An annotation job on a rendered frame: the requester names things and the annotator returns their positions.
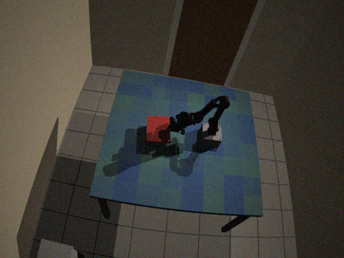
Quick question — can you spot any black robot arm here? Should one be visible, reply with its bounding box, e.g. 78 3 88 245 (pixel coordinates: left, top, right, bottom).
176 96 230 136

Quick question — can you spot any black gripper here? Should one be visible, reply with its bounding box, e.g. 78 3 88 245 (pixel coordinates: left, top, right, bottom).
167 117 186 135

